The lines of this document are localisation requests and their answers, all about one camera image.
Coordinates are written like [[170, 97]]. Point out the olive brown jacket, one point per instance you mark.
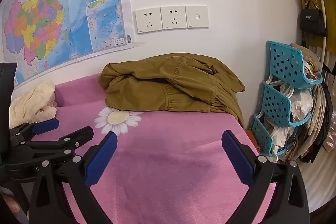
[[170, 85]]

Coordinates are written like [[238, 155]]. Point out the colourful wall map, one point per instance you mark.
[[65, 3]]

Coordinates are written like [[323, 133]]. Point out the beige hanging garment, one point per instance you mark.
[[316, 119]]

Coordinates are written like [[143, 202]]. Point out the beige cloth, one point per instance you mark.
[[309, 56]]

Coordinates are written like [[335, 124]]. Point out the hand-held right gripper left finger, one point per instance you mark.
[[101, 161]]

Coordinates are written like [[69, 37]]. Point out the pink flower print blanket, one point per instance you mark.
[[162, 166]]

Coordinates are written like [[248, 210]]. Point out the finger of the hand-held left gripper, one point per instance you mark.
[[46, 126], [78, 136]]

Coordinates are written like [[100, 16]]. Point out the black handbag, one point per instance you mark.
[[312, 22]]

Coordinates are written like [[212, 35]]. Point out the cream cloth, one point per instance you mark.
[[29, 103]]

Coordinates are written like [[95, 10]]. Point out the white plastic bag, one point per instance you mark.
[[281, 134], [302, 103]]

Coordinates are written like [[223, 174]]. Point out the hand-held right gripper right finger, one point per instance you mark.
[[237, 161]]

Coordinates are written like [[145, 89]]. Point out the blue perforated hanging basket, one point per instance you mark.
[[262, 137], [284, 64], [275, 106]]

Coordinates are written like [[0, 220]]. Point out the white wall data socket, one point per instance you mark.
[[197, 16]]

